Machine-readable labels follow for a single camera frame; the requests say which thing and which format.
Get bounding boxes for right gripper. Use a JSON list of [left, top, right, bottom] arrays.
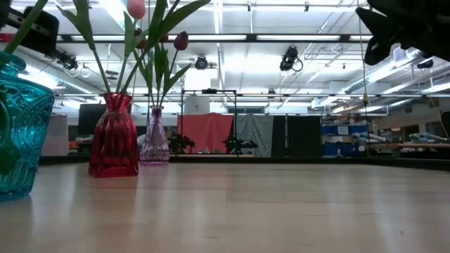
[[355, 0, 450, 66]]

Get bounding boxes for pink artificial tulip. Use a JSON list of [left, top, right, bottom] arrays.
[[117, 0, 147, 94], [56, 0, 112, 95], [121, 0, 212, 94]]

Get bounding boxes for dark red artificial tulip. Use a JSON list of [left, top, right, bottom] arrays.
[[133, 27, 155, 108], [157, 30, 193, 108]]

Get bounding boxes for teal glass vase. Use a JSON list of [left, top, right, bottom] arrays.
[[0, 51, 56, 202]]

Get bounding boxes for red glass vase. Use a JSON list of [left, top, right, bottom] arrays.
[[88, 92, 139, 179]]

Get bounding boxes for pale purple glass vase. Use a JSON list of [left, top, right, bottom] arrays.
[[139, 105, 171, 167]]

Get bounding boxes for black monitor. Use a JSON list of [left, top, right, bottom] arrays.
[[77, 103, 108, 136]]

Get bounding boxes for blue storage bins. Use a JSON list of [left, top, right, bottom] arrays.
[[321, 123, 369, 157]]

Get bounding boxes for grey partition panel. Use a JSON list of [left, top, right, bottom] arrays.
[[41, 114, 70, 157]]

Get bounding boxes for wooden workbench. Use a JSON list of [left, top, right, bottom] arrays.
[[367, 142, 450, 159]]

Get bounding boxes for black backdrop panel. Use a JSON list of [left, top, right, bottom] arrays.
[[272, 115, 323, 158]]

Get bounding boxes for black overhead rig bar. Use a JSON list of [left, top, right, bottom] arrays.
[[0, 33, 373, 44]]

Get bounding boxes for grey cloth backdrop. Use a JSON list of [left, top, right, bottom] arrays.
[[233, 114, 274, 158]]

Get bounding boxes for small black background robot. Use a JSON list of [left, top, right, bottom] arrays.
[[221, 135, 259, 155], [168, 133, 196, 155]]

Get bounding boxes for red cloth backdrop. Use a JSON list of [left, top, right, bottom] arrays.
[[176, 112, 235, 155]]

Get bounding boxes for black ceiling camera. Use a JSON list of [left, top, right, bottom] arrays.
[[279, 45, 304, 73], [56, 51, 80, 71], [194, 55, 210, 70]]

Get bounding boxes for hanging thin cable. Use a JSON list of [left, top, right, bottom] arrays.
[[357, 0, 370, 157]]

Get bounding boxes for black aluminium table frame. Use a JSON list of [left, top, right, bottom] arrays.
[[38, 154, 450, 172]]

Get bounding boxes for black metal stand frame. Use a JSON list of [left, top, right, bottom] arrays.
[[180, 89, 238, 155]]

